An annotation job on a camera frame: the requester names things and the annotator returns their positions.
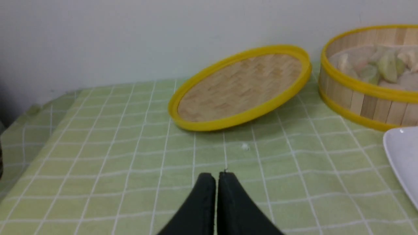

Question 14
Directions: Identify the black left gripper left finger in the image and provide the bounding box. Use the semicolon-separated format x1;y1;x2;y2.
158;173;217;235

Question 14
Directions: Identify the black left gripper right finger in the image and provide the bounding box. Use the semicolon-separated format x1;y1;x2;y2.
217;171;284;235

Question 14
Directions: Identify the white square plate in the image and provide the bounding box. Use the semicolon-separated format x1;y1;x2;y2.
383;126;418;209

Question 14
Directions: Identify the green checkered tablecloth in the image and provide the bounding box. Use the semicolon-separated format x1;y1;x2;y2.
1;64;417;235

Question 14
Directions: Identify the bamboo steamer lid yellow rim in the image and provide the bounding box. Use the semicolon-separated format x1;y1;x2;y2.
168;45;312;132

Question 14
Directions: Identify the bamboo steamer basket yellow rim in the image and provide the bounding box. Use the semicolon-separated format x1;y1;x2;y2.
318;25;418;131

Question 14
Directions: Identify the green dumpling front left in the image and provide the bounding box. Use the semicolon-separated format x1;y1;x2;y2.
358;64;380;86

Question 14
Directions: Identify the green dumpling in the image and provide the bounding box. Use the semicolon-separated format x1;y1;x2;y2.
395;57;407;76
377;50;398;83
358;64;380;86

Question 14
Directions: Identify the green dumpling centre right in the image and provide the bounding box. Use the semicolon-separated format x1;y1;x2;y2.
395;57;407;76

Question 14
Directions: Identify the white dumpling centre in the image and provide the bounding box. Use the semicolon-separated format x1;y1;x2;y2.
406;49;418;72

